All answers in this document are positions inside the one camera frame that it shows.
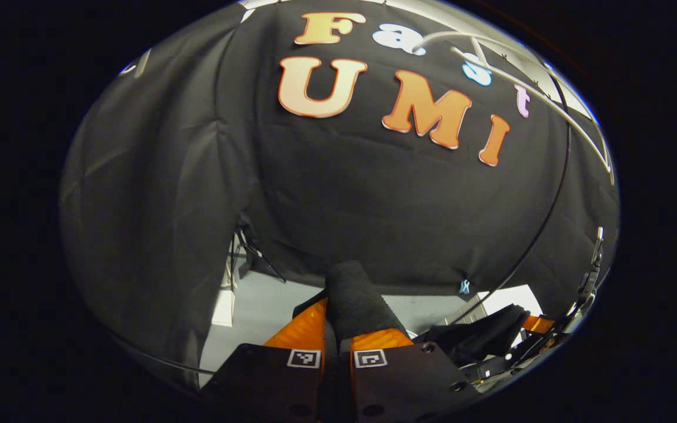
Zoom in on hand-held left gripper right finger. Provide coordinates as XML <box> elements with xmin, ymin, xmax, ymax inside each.
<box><xmin>338</xmin><ymin>328</ymin><xmax>480</xmax><ymax>423</ymax></box>

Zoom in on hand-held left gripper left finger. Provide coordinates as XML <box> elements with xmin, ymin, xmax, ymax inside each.
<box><xmin>199</xmin><ymin>297</ymin><xmax>330</xmax><ymax>423</ymax></box>

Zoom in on black knit garment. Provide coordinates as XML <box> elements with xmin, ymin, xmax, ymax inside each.
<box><xmin>291</xmin><ymin>260</ymin><xmax>531</xmax><ymax>368</ymax></box>

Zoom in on black metal clothes rack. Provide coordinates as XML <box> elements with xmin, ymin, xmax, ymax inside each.
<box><xmin>447</xmin><ymin>50</ymin><xmax>574</xmax><ymax>325</ymax></box>

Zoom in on white plastic hanger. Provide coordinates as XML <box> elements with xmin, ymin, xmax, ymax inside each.
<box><xmin>412</xmin><ymin>31</ymin><xmax>615</xmax><ymax>186</ymax></box>

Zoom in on black tripod stand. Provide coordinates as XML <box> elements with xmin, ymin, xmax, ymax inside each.
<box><xmin>228</xmin><ymin>223</ymin><xmax>287</xmax><ymax>309</ymax></box>

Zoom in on black backdrop cloth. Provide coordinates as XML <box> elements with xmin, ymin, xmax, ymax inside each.
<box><xmin>59</xmin><ymin>0</ymin><xmax>620</xmax><ymax>391</ymax></box>

